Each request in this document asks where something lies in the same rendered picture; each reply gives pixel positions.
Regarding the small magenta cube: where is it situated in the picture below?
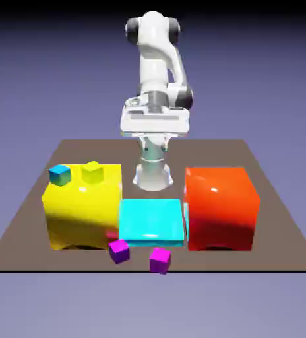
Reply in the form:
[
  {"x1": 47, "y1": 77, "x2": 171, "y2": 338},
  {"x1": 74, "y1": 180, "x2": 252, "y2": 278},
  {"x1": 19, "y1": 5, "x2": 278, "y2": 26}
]
[
  {"x1": 149, "y1": 247, "x2": 173, "y2": 275},
  {"x1": 108, "y1": 238, "x2": 131, "y2": 265}
]

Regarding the small blue cube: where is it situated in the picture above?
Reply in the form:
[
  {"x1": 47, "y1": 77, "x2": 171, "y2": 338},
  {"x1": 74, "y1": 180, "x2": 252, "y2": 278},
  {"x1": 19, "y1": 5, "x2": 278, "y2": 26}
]
[{"x1": 47, "y1": 164, "x2": 73, "y2": 187}]

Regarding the large cyan box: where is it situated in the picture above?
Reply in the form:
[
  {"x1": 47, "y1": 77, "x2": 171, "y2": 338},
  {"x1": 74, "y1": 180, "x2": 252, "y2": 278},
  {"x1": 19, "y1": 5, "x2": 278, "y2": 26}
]
[{"x1": 118, "y1": 198, "x2": 186, "y2": 248}]

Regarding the large orange box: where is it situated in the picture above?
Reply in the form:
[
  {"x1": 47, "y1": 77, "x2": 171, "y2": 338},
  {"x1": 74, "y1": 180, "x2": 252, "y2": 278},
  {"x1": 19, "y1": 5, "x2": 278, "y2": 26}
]
[{"x1": 183, "y1": 166, "x2": 261, "y2": 252}]

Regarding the large yellow box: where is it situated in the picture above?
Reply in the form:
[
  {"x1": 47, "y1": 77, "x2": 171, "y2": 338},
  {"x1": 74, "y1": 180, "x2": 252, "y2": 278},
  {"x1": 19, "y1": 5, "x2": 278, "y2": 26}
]
[{"x1": 42, "y1": 163, "x2": 124, "y2": 251}]

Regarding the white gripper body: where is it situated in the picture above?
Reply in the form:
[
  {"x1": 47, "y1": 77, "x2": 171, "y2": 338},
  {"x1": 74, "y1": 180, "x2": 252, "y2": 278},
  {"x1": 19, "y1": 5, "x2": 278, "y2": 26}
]
[{"x1": 119, "y1": 104, "x2": 191, "y2": 139}]

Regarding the small yellow cube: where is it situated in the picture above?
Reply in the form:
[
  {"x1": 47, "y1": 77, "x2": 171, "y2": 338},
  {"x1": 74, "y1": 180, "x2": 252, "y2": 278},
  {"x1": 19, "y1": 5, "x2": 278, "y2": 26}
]
[{"x1": 80, "y1": 160, "x2": 105, "y2": 186}]

